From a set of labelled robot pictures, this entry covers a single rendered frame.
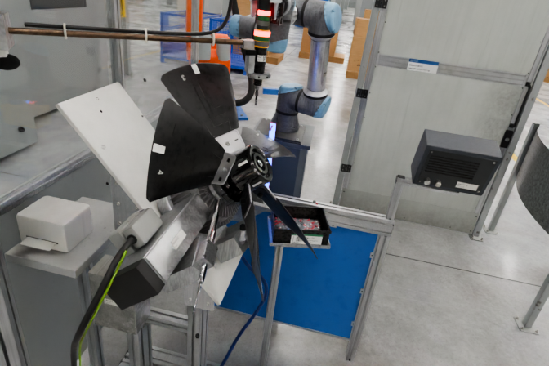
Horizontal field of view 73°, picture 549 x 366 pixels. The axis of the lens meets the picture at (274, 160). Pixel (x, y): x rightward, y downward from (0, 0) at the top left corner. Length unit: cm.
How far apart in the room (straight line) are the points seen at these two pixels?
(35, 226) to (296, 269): 108
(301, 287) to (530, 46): 216
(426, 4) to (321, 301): 200
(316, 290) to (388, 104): 157
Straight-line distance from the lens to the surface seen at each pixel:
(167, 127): 84
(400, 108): 295
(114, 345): 219
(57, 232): 132
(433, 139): 148
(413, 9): 285
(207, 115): 110
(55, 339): 189
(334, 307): 196
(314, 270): 182
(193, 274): 94
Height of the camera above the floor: 168
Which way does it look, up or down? 25 degrees down
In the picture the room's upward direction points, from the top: 7 degrees clockwise
